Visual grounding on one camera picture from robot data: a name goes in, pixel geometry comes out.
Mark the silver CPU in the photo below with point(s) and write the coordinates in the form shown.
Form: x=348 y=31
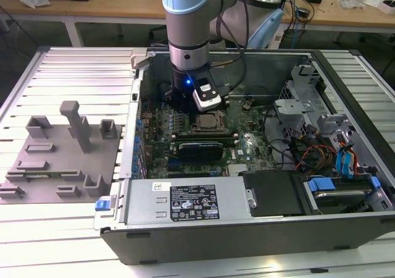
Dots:
x=210 y=121

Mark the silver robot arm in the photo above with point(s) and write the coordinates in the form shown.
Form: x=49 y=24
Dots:
x=188 y=27

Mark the CPU socket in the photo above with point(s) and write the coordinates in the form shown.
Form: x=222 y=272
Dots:
x=194 y=126

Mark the black graphics card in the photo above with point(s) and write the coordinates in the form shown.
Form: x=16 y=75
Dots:
x=200 y=150

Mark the coin cell battery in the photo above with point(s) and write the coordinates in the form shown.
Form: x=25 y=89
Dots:
x=247 y=105

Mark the green motherboard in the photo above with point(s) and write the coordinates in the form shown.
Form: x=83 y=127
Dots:
x=203 y=166

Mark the small silver heatsink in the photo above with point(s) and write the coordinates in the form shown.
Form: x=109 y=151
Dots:
x=237 y=169

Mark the grey power supply unit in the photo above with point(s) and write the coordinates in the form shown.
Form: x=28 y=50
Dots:
x=145 y=197

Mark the grey metal drive cage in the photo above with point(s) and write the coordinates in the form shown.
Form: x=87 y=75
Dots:
x=293 y=106

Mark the wooden desk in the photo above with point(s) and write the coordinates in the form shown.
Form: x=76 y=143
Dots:
x=105 y=7

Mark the blue case latch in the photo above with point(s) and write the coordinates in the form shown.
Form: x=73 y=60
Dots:
x=102 y=205

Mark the black plastic bay cover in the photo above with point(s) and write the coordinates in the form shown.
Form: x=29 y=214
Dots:
x=271 y=194

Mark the grey parts rack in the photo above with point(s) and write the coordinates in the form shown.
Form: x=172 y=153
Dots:
x=61 y=166

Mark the black PC case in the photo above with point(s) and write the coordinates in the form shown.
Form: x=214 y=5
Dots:
x=216 y=247

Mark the green RAM stick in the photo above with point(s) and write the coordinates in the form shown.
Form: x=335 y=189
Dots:
x=43 y=175

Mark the hard disk in blue carrier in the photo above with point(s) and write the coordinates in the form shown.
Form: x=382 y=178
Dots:
x=321 y=183

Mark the white flat box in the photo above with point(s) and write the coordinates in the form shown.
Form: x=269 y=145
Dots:
x=375 y=0

